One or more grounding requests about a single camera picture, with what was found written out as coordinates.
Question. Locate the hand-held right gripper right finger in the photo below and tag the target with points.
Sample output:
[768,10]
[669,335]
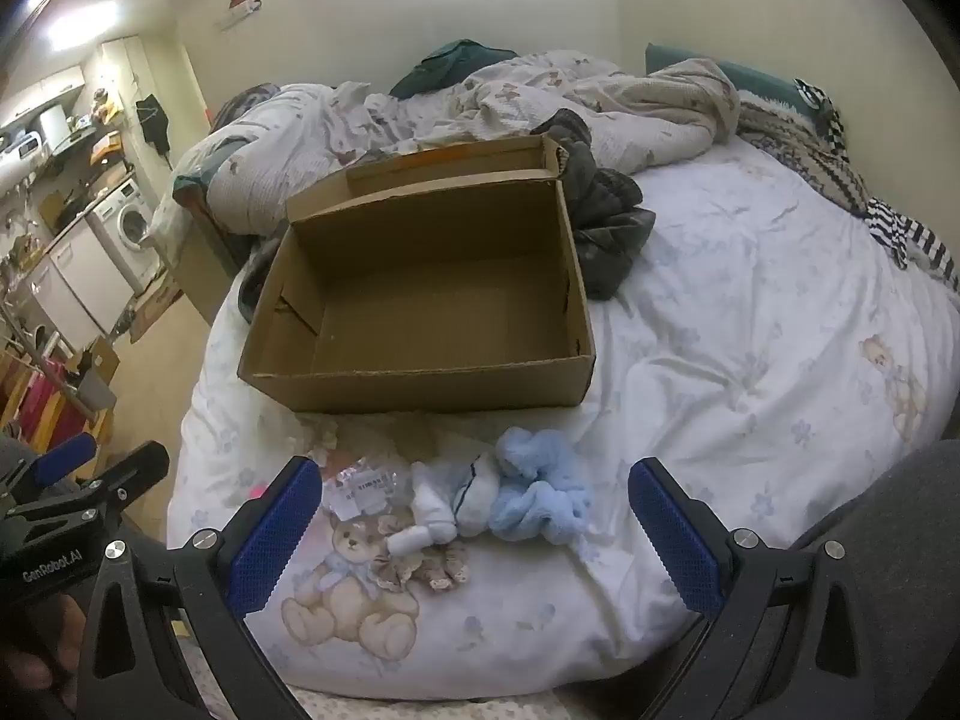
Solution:
[675,540]

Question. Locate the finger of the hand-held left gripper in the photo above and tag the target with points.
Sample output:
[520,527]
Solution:
[64,457]
[131,469]

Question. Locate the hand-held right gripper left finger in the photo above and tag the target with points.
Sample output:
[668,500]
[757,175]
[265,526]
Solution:
[271,536]

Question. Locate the light blue fluffy sock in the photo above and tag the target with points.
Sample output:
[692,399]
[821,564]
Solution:
[536,495]

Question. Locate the beige frilly sock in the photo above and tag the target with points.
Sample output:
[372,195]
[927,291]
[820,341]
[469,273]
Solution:
[427,570]

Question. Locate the plain white sock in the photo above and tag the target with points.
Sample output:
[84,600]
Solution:
[431,510]

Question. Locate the white sock with blue trim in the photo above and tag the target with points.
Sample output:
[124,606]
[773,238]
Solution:
[474,499]

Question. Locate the brown cardboard box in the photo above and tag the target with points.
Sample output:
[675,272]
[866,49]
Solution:
[420,307]

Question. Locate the person's left hand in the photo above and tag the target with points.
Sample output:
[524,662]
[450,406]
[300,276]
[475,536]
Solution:
[61,637]

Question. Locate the wooden rack with pink items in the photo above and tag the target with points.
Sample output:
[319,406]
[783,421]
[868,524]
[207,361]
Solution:
[41,401]

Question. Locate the small cardboard box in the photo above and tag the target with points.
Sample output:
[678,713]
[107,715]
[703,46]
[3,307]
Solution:
[97,367]

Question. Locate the clear plastic packet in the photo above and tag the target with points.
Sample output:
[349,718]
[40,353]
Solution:
[364,487]

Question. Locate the white kitchen cabinet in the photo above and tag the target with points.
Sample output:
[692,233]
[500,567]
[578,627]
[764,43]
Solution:
[79,285]

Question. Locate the person's grey trouser leg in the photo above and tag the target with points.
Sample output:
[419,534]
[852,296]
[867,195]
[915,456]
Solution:
[907,525]

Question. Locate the white washing machine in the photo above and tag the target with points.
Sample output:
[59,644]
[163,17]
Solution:
[129,229]

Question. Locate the dark grey jacket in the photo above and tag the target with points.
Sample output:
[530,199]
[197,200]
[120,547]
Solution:
[607,225]

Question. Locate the black hanging garment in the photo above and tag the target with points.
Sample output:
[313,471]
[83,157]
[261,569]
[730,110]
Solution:
[156,124]

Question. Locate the black white striped cloth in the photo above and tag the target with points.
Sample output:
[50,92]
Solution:
[911,236]

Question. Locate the grey knitted blanket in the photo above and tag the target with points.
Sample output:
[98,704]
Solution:
[802,154]

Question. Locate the black white checkered cloth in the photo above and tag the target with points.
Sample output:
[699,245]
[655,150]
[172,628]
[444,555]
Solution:
[821,109]

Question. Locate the teal pillow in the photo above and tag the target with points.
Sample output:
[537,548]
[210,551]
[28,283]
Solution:
[757,79]

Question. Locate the cream bear print quilt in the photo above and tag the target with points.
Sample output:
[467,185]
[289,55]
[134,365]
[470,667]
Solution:
[480,112]

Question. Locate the dark green cloth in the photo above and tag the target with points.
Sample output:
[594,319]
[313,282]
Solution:
[450,64]

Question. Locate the wooden bed frame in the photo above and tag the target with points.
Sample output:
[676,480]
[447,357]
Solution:
[206,270]

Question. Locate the wall hook rack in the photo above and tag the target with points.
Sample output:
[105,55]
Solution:
[241,9]

